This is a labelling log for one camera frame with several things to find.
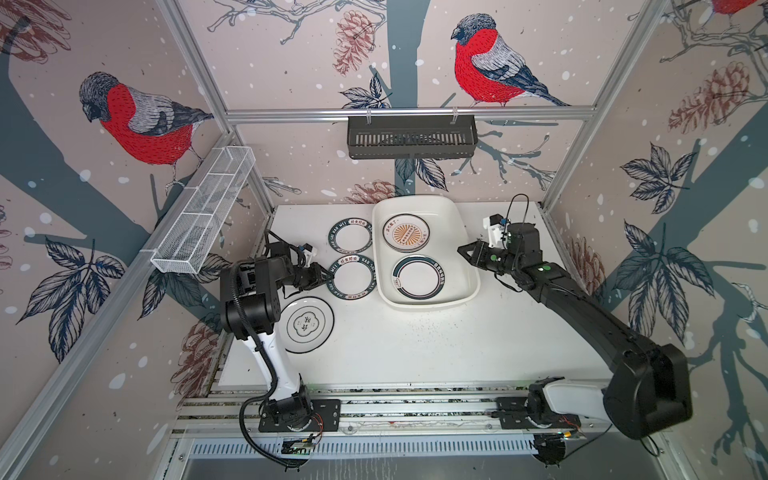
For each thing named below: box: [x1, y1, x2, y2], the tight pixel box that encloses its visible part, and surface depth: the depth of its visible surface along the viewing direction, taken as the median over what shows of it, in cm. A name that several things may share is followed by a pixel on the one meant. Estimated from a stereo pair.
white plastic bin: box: [371, 195, 480, 311], surface depth 105 cm
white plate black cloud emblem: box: [278, 296, 335, 354], surface depth 91 cm
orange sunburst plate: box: [382, 213, 431, 253], surface depth 113 cm
